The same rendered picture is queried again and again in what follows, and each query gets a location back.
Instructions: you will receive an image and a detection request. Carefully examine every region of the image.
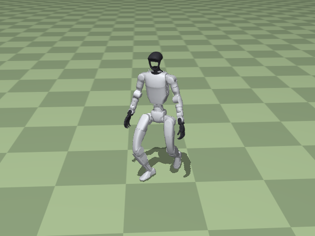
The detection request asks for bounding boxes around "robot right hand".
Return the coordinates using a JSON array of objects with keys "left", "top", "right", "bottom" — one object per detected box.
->
[{"left": 124, "top": 110, "right": 133, "bottom": 128}]

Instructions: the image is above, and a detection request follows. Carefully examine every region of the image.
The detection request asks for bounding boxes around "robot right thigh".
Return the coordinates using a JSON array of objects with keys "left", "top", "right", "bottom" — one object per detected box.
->
[{"left": 132, "top": 113, "right": 152, "bottom": 156}]

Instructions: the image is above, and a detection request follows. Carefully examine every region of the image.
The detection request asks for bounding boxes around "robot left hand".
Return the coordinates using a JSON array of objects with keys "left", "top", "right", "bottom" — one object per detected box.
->
[{"left": 177, "top": 118, "right": 185, "bottom": 140}]

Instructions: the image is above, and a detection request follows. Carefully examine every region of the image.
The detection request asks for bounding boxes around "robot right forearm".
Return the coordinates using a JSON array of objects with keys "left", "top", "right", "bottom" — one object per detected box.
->
[{"left": 129, "top": 96, "right": 139, "bottom": 114}]

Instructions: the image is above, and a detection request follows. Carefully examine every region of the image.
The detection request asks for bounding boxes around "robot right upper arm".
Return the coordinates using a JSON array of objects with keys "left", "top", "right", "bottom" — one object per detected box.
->
[{"left": 133, "top": 72, "right": 146, "bottom": 98}]

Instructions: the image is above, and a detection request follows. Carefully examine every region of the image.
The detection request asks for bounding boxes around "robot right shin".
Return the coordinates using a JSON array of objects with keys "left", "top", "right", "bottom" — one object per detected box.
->
[{"left": 133, "top": 152, "right": 152, "bottom": 172}]

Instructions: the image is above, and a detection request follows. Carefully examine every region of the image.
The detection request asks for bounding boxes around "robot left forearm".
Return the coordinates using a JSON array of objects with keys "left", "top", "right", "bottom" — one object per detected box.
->
[{"left": 175, "top": 96, "right": 185, "bottom": 122}]

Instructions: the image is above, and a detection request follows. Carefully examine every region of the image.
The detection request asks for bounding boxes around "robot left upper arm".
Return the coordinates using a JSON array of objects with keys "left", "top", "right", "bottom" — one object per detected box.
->
[{"left": 165, "top": 74, "right": 181, "bottom": 103}]

